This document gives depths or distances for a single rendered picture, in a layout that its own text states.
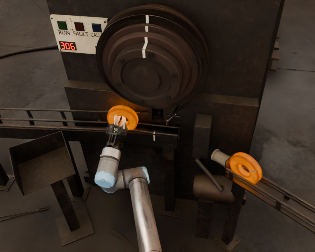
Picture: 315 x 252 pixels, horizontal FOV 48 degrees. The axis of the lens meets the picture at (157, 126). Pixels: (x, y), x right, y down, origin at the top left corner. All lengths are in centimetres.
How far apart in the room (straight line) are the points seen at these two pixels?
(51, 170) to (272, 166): 151
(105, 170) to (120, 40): 57
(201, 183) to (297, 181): 95
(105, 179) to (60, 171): 32
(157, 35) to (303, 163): 166
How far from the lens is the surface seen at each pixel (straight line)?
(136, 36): 138
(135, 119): 176
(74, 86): 184
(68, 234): 232
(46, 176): 183
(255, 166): 158
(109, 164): 161
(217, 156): 170
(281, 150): 272
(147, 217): 150
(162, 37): 136
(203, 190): 180
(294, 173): 262
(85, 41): 168
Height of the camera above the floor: 199
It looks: 46 degrees down
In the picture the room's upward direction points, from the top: 3 degrees counter-clockwise
